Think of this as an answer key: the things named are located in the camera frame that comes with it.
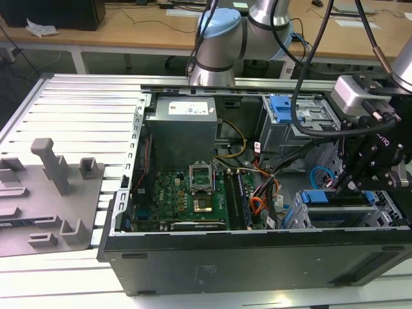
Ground white paper sheet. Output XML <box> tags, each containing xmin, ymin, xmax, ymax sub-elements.
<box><xmin>333</xmin><ymin>17</ymin><xmax>381</xmax><ymax>30</ymax></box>
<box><xmin>166</xmin><ymin>8</ymin><xmax>207</xmax><ymax>16</ymax></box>

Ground blue data cable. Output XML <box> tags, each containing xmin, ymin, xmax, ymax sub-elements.
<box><xmin>310</xmin><ymin>165</ymin><xmax>337</xmax><ymax>192</ymax></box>

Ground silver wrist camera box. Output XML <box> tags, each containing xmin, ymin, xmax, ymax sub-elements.
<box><xmin>391</xmin><ymin>162</ymin><xmax>412</xmax><ymax>189</ymax></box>
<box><xmin>330</xmin><ymin>75</ymin><xmax>370</xmax><ymax>114</ymax></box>

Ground grey power supply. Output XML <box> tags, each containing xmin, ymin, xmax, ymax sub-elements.
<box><xmin>146</xmin><ymin>95</ymin><xmax>220</xmax><ymax>164</ymax></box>

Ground blue plastic drive latch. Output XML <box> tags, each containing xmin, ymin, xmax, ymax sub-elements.
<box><xmin>270</xmin><ymin>95</ymin><xmax>292</xmax><ymax>124</ymax></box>

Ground silver metal drive cage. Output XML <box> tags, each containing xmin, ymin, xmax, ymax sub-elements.
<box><xmin>259</xmin><ymin>94</ymin><xmax>342</xmax><ymax>168</ymax></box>

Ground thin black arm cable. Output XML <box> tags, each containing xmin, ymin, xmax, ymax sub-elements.
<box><xmin>185</xmin><ymin>0</ymin><xmax>220</xmax><ymax>78</ymax></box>

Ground black graphics card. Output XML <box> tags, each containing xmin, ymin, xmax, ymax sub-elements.
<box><xmin>169</xmin><ymin>220</ymin><xmax>228</xmax><ymax>231</ymax></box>

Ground grey parts rack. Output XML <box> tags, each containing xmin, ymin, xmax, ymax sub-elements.
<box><xmin>0</xmin><ymin>137</ymin><xmax>107</xmax><ymax>258</ymax></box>

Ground RAM stick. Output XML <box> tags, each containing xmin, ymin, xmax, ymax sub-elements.
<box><xmin>236</xmin><ymin>172</ymin><xmax>252</xmax><ymax>228</ymax></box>

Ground thick black camera cable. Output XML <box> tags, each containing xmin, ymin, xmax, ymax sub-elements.
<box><xmin>291</xmin><ymin>0</ymin><xmax>398</xmax><ymax>136</ymax></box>

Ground orange flat cable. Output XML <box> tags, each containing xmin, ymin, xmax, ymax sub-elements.
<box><xmin>250</xmin><ymin>196</ymin><xmax>270</xmax><ymax>222</ymax></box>

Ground green motherboard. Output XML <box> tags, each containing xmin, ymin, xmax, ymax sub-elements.
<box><xmin>128</xmin><ymin>169</ymin><xmax>258</xmax><ymax>232</ymax></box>

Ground silver metal disk bay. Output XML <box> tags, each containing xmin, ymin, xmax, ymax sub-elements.
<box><xmin>289</xmin><ymin>189</ymin><xmax>405</xmax><ymax>230</ymax></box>

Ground black multicoloured wire bundle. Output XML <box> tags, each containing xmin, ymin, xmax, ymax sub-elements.
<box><xmin>247</xmin><ymin>141</ymin><xmax>342</xmax><ymax>207</ymax></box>

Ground metal socket cover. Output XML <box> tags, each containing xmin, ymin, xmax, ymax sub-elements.
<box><xmin>189</xmin><ymin>162</ymin><xmax>216</xmax><ymax>191</ymax></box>

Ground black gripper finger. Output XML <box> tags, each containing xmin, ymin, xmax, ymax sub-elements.
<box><xmin>334</xmin><ymin>115</ymin><xmax>379</xmax><ymax>194</ymax></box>
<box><xmin>349</xmin><ymin>169</ymin><xmax>406</xmax><ymax>194</ymax></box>

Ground yellow and black power wires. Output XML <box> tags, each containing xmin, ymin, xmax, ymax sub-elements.
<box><xmin>214</xmin><ymin>120</ymin><xmax>248</xmax><ymax>159</ymax></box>

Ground black cable brown sleeve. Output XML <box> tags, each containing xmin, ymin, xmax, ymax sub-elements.
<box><xmin>353</xmin><ymin>0</ymin><xmax>395</xmax><ymax>77</ymax></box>

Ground black computer tower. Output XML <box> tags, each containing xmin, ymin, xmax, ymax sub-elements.
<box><xmin>0</xmin><ymin>0</ymin><xmax>107</xmax><ymax>32</ymax></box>

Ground grey laptop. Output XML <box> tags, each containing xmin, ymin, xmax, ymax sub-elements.
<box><xmin>331</xmin><ymin>0</ymin><xmax>379</xmax><ymax>15</ymax></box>

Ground black PC case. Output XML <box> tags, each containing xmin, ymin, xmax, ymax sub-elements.
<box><xmin>96</xmin><ymin>84</ymin><xmax>412</xmax><ymax>297</ymax></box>

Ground wooden desk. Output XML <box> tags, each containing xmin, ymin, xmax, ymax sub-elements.
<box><xmin>0</xmin><ymin>0</ymin><xmax>412</xmax><ymax>70</ymax></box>

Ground hard disk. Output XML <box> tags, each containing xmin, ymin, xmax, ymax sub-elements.
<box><xmin>299</xmin><ymin>189</ymin><xmax>377</xmax><ymax>207</ymax></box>

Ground crumpled white plastic wrap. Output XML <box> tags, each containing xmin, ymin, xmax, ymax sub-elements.
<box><xmin>25</xmin><ymin>17</ymin><xmax>59</xmax><ymax>37</ymax></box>

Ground RAM slot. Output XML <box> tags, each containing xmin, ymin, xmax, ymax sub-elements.
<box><xmin>223</xmin><ymin>170</ymin><xmax>238</xmax><ymax>230</ymax></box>

